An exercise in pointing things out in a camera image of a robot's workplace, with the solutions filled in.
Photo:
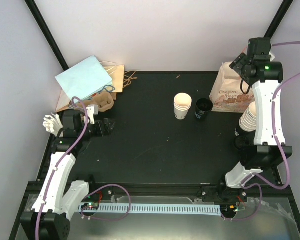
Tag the brown kraft paper bag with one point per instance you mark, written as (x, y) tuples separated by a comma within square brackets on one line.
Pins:
[(116, 73)]

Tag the black paper coffee cup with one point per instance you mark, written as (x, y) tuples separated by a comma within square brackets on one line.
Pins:
[(203, 107)]

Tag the light blue paper bag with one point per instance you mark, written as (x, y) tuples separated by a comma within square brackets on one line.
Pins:
[(82, 80)]

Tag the stack of white cups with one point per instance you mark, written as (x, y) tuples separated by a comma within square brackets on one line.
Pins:
[(248, 121)]

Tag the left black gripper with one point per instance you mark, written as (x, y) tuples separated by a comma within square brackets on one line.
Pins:
[(100, 132)]

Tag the white plastic cutlery bunch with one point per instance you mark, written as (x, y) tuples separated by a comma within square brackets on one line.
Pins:
[(52, 123)]

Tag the cardboard cup carrier tray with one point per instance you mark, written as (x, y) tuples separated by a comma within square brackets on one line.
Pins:
[(104, 101)]

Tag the cream bear paper bag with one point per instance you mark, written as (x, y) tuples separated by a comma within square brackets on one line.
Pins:
[(229, 93)]

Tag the white paper coffee cup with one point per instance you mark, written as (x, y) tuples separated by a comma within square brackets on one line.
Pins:
[(182, 103)]

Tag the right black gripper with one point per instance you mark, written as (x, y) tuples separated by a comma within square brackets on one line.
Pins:
[(238, 65)]

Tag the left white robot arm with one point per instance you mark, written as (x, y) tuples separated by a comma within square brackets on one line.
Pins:
[(49, 218)]

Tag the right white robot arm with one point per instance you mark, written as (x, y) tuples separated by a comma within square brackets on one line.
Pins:
[(269, 147)]

